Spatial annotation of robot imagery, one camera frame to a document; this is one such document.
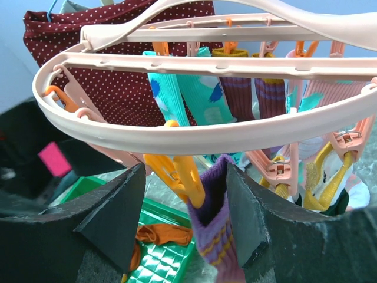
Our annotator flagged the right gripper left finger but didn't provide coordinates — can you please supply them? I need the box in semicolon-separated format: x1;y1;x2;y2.
1;164;145;282

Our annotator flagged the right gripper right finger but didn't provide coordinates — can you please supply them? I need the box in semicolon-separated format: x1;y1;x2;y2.
226;164;376;282

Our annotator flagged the maroon yellow striped sock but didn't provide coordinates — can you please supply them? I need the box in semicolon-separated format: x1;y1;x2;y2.
187;154;245;282

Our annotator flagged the pink round clip hanger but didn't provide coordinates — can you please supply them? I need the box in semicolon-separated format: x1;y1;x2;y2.
31;0;377;207

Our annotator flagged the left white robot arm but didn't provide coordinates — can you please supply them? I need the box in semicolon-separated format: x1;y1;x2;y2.
1;98;123;205

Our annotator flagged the folded pink cloth stack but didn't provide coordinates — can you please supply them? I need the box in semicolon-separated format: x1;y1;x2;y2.
38;142;71;177

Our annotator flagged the orange sock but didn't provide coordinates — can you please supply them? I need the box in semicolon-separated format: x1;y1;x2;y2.
129;223;193;272

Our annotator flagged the green plastic tray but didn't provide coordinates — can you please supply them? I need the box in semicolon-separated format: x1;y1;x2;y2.
60;176;197;283

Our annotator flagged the maroon purple hanging sock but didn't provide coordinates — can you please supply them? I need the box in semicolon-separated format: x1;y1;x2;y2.
211;47;256;122

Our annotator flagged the teal patterned hanging sock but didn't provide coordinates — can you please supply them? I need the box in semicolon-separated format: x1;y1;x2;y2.
142;50;191;127

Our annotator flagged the blue wire hanger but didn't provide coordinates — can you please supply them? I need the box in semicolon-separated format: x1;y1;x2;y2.
46;0;60;22

